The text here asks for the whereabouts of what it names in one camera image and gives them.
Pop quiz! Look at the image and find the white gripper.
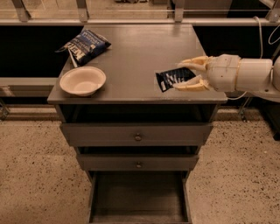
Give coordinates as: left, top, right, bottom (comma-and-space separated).
173, 54, 241, 92

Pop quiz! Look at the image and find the dark blue rxbar wrapper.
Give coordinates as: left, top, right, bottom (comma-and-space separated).
156, 67, 195, 92

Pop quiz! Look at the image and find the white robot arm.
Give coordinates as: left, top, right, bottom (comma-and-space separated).
173, 54, 280, 102

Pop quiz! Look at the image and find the grey top drawer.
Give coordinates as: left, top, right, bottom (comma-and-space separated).
60, 122, 213, 147

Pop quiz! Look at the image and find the brass top drawer knob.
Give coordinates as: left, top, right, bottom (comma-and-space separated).
135, 133, 142, 141

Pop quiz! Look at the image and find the grey wooden drawer cabinet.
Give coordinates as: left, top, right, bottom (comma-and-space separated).
46, 24, 228, 224

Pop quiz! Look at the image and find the grey middle drawer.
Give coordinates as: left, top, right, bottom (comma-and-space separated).
77, 154, 199, 171

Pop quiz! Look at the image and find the grey open bottom drawer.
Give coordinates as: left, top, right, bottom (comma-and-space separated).
87, 171, 193, 224

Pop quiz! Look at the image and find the white paper bowl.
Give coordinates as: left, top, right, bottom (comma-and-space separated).
59, 66, 106, 96

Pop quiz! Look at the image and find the blue chip bag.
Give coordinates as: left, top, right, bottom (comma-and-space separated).
57, 29, 111, 67

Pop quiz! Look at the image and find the white cable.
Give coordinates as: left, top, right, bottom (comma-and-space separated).
227, 16, 280, 102

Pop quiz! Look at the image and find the metal railing frame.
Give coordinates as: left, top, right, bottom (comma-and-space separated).
0, 0, 280, 98

